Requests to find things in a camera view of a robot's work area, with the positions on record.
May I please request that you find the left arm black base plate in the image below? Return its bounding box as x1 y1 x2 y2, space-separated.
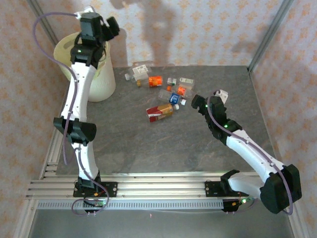
73 181 118 198

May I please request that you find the white plastic waste bin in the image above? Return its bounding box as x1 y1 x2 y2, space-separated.
53 32 117 103

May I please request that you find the clear bottle blue label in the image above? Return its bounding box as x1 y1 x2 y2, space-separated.
158 89 187 106

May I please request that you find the clear bottle white green label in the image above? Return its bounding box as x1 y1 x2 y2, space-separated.
178 76 195 85

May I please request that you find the orange label bottle brown cap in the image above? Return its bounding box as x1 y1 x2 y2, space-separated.
136 75 163 88

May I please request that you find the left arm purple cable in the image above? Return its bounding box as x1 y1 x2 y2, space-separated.
33 11 111 217

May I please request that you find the aluminium mounting rail frame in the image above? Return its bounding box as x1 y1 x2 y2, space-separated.
26 170 298 199

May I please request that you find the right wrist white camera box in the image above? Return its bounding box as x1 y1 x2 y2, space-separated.
213 89 229 105

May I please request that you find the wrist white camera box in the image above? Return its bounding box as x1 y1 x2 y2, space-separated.
75 6 97 19
213 89 229 105

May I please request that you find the red and yellow label bottle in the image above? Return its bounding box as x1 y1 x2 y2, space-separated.
145 103 180 123

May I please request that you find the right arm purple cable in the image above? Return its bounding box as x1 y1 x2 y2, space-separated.
207 89 295 216

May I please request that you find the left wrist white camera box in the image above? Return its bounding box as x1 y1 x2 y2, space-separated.
75 6 97 19

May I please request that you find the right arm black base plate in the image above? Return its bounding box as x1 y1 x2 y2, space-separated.
205 180 249 198

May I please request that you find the yellowish plastic bin liner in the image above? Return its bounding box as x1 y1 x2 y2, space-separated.
53 32 111 82

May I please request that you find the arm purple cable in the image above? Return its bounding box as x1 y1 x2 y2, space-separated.
33 11 111 217
207 89 295 216

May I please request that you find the grey slotted cable duct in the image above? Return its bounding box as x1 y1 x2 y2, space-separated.
37 200 225 210

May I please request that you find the aluminium frame post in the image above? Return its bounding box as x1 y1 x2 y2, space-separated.
26 0 60 47
247 0 295 73

